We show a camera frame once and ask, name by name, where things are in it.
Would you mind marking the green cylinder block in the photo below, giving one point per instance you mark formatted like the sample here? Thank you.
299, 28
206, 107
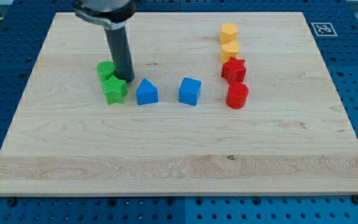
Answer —
105, 70

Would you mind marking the green star block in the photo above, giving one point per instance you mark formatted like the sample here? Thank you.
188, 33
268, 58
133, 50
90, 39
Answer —
114, 90

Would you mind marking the red star block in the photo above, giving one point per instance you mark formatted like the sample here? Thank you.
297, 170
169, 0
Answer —
234, 70

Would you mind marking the wooden board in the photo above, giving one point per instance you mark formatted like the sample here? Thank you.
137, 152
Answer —
293, 136

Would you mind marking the blue cube block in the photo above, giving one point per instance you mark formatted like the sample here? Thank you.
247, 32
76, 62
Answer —
189, 91

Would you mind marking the blue house-shaped block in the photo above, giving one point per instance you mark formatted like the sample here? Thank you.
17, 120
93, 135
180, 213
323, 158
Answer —
146, 93

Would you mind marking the red cylinder block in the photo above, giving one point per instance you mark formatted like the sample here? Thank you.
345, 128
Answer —
237, 94

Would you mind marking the yellow heart block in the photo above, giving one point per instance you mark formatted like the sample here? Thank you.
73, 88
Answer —
228, 50

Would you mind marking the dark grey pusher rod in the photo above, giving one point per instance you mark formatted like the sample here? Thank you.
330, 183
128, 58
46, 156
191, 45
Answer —
120, 53

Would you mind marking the yellow hexagon block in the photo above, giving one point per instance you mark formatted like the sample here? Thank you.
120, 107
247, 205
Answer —
228, 33

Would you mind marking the white fiducial marker tag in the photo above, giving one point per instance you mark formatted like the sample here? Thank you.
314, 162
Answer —
324, 29

